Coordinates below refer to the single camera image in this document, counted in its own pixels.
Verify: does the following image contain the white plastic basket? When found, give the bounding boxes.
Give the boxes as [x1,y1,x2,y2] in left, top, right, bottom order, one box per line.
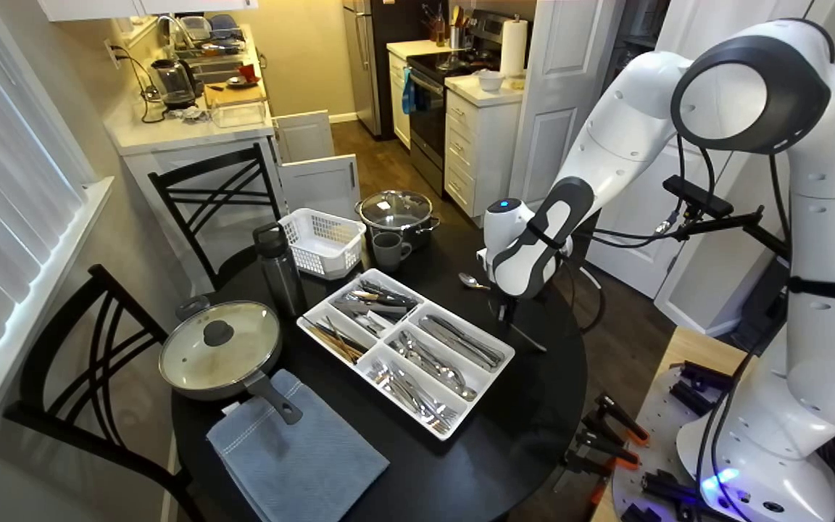
[276,206,372,284]

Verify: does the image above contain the stainless steel pot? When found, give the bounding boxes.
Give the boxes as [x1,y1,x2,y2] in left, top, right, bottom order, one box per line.
[356,197,440,261]

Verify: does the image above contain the white window sill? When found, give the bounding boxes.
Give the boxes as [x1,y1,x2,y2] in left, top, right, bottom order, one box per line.
[0,177,115,486]

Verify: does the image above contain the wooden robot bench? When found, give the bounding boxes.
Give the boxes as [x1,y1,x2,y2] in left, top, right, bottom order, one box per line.
[588,325,835,522]

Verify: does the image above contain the white paper towel roll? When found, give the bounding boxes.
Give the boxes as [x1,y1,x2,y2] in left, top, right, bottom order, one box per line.
[498,17,530,81]

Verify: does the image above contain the stainless steel refrigerator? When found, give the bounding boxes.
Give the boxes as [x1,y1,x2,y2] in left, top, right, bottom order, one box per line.
[340,0,392,139]

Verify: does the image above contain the black wooden chair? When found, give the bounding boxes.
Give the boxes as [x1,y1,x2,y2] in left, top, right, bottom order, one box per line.
[3,261,209,522]
[147,142,285,293]

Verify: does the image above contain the white cutlery tray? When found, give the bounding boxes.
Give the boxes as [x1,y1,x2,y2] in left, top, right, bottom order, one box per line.
[295,267,519,444]

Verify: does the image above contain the white panelled door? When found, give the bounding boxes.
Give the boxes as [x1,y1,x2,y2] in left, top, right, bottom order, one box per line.
[502,0,622,241]

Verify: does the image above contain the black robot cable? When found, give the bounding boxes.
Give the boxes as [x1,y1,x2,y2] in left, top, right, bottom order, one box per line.
[570,132,798,522]

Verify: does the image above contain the white wall cabinet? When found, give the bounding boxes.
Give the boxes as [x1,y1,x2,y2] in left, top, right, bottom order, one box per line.
[37,0,261,22]

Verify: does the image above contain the glass pot lid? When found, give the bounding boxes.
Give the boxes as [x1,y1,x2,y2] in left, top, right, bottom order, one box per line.
[356,187,438,232]

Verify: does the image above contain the dark water bottle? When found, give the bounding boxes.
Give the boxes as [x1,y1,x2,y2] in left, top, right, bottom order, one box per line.
[253,220,309,322]

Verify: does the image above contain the black orange-tipped clamp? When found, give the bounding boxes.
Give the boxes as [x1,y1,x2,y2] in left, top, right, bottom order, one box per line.
[586,387,651,448]
[560,423,643,479]

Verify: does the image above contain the white cabinet panel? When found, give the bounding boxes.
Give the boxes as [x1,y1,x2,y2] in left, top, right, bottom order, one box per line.
[276,151,361,220]
[269,107,340,164]

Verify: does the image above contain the white window blinds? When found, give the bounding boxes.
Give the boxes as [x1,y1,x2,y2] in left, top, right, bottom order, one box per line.
[0,0,102,408]

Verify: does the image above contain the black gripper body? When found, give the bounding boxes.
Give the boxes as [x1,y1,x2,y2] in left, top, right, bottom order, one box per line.
[490,287,540,319]

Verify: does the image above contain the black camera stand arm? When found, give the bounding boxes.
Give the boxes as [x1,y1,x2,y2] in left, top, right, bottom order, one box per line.
[661,171,792,261]

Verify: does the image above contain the small white bowl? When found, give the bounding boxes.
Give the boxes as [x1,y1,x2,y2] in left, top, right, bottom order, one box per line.
[472,67,506,94]

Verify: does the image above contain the black blue bar clamp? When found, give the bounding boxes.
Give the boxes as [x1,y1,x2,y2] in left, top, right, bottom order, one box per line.
[630,466,711,522]
[666,357,744,416]

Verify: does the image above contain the brown handled knife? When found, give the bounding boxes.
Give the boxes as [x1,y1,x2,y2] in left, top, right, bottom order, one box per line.
[303,316,369,364]

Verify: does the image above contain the white kitchen counter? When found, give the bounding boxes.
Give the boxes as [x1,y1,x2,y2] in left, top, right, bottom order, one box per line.
[102,22,280,293]

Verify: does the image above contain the grey mug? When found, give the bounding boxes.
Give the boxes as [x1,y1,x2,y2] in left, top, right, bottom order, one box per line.
[369,229,416,273]

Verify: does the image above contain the black round table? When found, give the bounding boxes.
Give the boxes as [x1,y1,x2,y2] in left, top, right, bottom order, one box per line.
[167,226,588,522]

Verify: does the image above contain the silver fork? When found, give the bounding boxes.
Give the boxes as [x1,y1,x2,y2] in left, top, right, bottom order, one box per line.
[506,322,550,357]

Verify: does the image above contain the cream pan lid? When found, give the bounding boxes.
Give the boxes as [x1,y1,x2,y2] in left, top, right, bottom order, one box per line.
[157,299,285,393]

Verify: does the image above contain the blue dish cloth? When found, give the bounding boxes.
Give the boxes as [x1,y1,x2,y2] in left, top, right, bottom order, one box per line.
[206,364,393,522]

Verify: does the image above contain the black controller box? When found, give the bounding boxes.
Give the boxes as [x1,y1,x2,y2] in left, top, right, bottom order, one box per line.
[724,255,792,357]

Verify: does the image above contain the black steel stove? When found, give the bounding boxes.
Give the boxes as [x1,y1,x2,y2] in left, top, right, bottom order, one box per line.
[402,45,502,190]

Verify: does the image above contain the grey frying pan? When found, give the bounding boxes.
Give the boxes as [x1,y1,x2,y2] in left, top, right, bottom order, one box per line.
[153,299,306,425]

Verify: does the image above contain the wooden cutting board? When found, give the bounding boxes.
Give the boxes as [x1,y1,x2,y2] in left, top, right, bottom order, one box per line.
[199,81,269,110]

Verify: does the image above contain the white closet door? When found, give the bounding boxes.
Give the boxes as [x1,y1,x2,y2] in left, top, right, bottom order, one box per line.
[586,161,776,335]

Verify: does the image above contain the white drawer cabinet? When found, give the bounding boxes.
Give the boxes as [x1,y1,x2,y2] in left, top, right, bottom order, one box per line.
[440,73,527,229]

